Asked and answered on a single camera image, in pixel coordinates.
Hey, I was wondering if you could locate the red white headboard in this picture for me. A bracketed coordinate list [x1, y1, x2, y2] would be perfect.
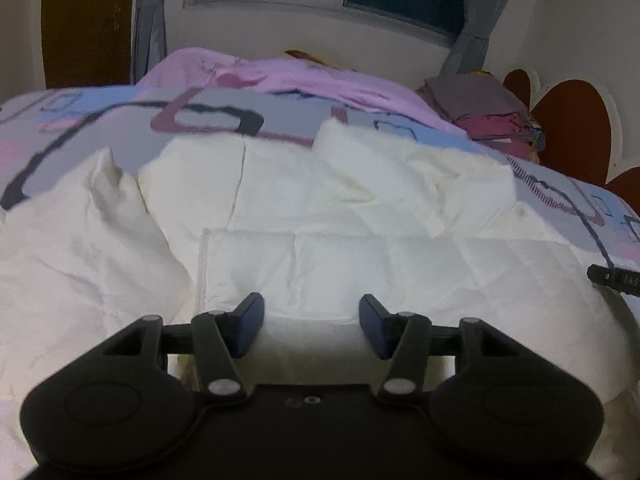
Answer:
[503, 68, 639, 212]

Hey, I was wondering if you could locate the white puffer jacket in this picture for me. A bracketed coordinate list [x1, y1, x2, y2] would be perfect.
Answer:
[1, 120, 639, 479]

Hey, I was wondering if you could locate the pink blanket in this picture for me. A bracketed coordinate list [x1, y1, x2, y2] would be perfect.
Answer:
[137, 48, 466, 138]

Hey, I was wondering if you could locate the patterned grey pink bedsheet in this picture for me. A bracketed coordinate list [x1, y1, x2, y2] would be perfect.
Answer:
[1, 86, 639, 269]

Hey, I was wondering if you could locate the stack of folded clothes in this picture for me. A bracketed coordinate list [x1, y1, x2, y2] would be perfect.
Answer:
[416, 72, 541, 164]

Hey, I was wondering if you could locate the grey curtain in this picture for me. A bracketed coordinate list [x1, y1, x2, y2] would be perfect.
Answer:
[440, 0, 509, 76]
[131, 0, 167, 84]

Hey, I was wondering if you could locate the yellow patterned cloth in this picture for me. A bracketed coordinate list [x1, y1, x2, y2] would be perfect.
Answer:
[284, 49, 341, 70]

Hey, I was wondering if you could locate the brown wooden door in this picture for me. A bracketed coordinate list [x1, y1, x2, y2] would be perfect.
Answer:
[40, 0, 132, 89]

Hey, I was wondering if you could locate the right grey curtain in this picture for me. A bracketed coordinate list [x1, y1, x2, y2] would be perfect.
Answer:
[440, 0, 509, 76]

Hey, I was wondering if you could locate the left grey curtain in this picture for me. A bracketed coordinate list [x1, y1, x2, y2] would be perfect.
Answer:
[131, 0, 167, 84]

